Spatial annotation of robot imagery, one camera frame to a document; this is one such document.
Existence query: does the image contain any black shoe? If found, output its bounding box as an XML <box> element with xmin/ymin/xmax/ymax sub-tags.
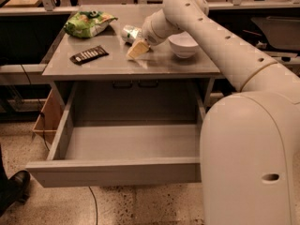
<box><xmin>0</xmin><ymin>170</ymin><xmax>30</xmax><ymax>217</ymax></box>

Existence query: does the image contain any brown cardboard box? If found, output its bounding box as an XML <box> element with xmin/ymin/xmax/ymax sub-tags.
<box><xmin>33</xmin><ymin>91</ymin><xmax>63</xmax><ymax>144</ymax></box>

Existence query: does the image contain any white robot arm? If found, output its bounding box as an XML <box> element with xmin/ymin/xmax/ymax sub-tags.
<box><xmin>127</xmin><ymin>0</ymin><xmax>300</xmax><ymax>225</ymax></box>

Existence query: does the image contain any green chip bag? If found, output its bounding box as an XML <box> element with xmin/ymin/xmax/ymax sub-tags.
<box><xmin>64</xmin><ymin>10</ymin><xmax>117</xmax><ymax>38</ymax></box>

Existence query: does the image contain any dark snack bar wrapper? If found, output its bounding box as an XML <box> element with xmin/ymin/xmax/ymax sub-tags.
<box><xmin>69</xmin><ymin>45</ymin><xmax>108</xmax><ymax>66</ymax></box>

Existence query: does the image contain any black floor cable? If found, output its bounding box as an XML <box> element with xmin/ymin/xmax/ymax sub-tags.
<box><xmin>88</xmin><ymin>186</ymin><xmax>99</xmax><ymax>225</ymax></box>

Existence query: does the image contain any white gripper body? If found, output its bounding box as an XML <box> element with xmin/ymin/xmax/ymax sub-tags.
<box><xmin>142</xmin><ymin>14</ymin><xmax>171</xmax><ymax>46</ymax></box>

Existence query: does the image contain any green silver 7up can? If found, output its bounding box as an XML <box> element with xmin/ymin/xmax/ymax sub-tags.
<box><xmin>121</xmin><ymin>24</ymin><xmax>142</xmax><ymax>44</ymax></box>

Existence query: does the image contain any white ceramic bowl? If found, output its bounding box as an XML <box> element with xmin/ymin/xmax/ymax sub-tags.
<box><xmin>168</xmin><ymin>32</ymin><xmax>199</xmax><ymax>58</ymax></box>

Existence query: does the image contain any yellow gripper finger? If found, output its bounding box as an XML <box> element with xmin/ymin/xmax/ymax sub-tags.
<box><xmin>127</xmin><ymin>38</ymin><xmax>150</xmax><ymax>59</ymax></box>

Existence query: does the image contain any grey open top drawer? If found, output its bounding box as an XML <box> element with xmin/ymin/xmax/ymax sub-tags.
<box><xmin>26</xmin><ymin>81</ymin><xmax>204</xmax><ymax>188</ymax></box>

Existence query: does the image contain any grey counter cabinet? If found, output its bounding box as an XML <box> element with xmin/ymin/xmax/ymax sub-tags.
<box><xmin>42</xmin><ymin>4</ymin><xmax>222</xmax><ymax>111</ymax></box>

